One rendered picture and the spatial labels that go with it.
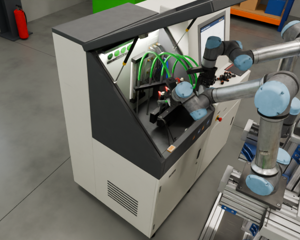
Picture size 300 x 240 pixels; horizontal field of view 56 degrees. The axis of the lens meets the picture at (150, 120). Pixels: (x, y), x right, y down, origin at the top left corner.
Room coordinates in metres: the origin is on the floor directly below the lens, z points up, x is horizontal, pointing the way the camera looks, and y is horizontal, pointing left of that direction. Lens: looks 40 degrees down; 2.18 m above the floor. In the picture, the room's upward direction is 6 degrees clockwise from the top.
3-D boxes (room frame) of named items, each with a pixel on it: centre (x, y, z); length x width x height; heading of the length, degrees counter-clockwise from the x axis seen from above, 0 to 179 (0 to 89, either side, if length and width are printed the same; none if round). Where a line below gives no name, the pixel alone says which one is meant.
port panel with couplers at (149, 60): (1.89, 0.02, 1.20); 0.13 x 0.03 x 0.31; 147
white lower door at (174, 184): (1.40, -0.28, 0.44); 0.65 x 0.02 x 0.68; 147
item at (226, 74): (2.08, -0.59, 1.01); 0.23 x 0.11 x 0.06; 147
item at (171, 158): (1.41, -0.27, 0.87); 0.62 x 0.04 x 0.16; 147
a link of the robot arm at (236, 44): (1.40, -0.39, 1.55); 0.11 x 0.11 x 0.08; 16
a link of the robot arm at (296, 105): (1.42, -0.83, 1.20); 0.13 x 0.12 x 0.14; 16
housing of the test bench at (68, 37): (2.08, 0.13, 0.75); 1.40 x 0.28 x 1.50; 147
